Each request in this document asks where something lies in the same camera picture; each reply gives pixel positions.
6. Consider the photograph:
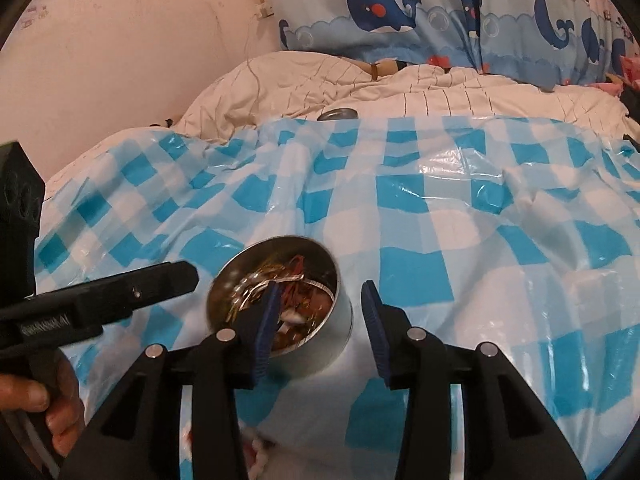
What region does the white grid-lined quilt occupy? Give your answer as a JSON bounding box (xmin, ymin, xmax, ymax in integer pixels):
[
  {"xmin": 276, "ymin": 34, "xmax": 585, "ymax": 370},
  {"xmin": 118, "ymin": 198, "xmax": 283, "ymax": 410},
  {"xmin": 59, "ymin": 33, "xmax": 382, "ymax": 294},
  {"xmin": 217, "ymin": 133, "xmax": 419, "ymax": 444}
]
[{"xmin": 47, "ymin": 50, "xmax": 633, "ymax": 186}]

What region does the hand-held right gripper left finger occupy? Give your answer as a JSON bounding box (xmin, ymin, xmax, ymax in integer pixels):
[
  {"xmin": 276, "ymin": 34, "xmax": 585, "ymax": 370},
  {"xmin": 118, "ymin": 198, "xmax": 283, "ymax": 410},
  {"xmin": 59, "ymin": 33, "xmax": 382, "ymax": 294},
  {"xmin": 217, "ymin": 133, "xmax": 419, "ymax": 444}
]
[{"xmin": 60, "ymin": 282, "xmax": 282, "ymax": 480}]

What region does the round metal tin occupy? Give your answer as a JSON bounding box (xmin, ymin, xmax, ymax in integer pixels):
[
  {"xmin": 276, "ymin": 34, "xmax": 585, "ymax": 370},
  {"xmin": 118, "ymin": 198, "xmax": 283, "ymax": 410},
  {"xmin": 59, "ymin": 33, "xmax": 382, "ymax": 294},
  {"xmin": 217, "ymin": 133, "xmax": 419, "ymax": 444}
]
[{"xmin": 206, "ymin": 238, "xmax": 355, "ymax": 377}]

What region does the blue white checkered plastic tablecloth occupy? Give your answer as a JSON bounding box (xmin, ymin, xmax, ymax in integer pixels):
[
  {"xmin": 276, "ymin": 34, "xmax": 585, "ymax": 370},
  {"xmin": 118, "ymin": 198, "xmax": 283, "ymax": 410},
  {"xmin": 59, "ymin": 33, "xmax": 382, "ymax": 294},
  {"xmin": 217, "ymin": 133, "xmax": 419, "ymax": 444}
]
[{"xmin": 30, "ymin": 115, "xmax": 640, "ymax": 480}]

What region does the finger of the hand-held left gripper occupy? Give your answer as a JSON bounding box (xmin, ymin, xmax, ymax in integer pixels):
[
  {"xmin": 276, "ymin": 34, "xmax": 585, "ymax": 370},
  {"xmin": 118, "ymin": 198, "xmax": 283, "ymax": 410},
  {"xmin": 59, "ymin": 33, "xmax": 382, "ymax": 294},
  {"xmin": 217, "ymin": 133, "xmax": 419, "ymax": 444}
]
[{"xmin": 75, "ymin": 260, "xmax": 201, "ymax": 329}]

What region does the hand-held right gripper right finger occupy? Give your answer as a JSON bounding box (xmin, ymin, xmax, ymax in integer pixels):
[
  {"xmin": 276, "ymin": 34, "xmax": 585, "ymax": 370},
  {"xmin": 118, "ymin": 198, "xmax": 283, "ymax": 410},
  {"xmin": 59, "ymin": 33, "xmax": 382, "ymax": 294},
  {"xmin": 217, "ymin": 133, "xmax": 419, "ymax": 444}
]
[{"xmin": 361, "ymin": 281, "xmax": 586, "ymax": 480}]

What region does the round metal tin lid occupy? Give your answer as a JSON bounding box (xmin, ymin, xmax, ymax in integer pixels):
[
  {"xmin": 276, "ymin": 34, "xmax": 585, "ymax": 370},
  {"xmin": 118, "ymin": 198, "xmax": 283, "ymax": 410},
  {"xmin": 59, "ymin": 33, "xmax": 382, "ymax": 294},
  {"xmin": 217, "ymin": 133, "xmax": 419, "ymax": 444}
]
[{"xmin": 317, "ymin": 107, "xmax": 361, "ymax": 122}]

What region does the thin white cable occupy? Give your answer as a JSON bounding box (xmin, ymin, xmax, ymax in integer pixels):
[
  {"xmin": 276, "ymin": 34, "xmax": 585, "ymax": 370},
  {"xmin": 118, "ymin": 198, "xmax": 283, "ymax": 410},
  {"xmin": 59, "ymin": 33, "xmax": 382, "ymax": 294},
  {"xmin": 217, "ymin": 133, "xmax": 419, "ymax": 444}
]
[{"xmin": 242, "ymin": 15, "xmax": 263, "ymax": 91}]

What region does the blue whale print curtain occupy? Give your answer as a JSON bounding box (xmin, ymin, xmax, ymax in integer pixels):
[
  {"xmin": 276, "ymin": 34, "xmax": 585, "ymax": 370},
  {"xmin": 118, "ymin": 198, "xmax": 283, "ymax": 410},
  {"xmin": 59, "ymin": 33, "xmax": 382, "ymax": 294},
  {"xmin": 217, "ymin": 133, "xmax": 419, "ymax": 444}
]
[{"xmin": 272, "ymin": 0, "xmax": 636, "ymax": 86}]

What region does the person's left hand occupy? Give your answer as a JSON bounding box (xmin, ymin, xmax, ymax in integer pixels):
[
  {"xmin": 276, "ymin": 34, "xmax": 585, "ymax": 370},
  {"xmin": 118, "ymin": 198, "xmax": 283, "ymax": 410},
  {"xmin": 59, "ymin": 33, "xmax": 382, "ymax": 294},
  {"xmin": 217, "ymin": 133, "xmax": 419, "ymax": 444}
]
[{"xmin": 0, "ymin": 354, "xmax": 87, "ymax": 457}]

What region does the pink cloth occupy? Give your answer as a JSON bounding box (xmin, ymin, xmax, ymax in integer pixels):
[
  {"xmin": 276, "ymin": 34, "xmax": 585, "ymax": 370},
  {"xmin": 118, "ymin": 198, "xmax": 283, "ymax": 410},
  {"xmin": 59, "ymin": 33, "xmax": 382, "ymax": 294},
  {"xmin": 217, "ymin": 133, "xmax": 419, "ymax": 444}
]
[{"xmin": 597, "ymin": 52, "xmax": 640, "ymax": 106}]

